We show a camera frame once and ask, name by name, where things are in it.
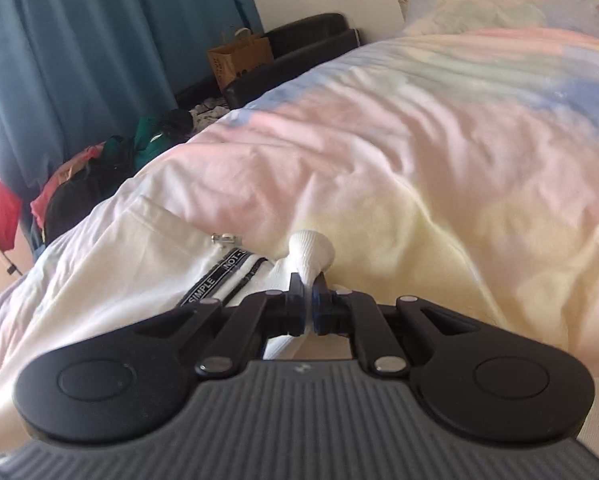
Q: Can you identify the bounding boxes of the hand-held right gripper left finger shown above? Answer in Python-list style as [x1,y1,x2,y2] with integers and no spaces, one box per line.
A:
[134,273,311,378]

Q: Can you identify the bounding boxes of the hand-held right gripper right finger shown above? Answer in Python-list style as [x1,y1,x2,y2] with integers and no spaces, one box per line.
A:
[311,276,480,377]

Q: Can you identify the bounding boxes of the white pants with black band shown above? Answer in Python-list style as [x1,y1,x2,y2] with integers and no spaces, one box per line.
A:
[0,195,336,461]

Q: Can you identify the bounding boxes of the pile of colourful clothes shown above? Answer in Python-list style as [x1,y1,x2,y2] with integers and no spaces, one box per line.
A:
[29,102,230,251]

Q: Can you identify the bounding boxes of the pastel tie-dye blanket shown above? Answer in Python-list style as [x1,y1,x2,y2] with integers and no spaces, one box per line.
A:
[0,27,599,461]

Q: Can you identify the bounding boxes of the black leather sofa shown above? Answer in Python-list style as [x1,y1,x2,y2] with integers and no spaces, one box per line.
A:
[174,12,365,111]

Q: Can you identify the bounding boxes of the brown paper bag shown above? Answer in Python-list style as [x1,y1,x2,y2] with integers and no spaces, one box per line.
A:
[207,27,275,93]

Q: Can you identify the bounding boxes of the teal curtain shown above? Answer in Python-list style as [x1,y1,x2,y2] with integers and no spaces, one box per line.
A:
[0,0,265,201]

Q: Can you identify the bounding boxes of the pastel tie-dye pillow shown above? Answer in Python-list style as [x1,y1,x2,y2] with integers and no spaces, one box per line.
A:
[398,0,599,41]

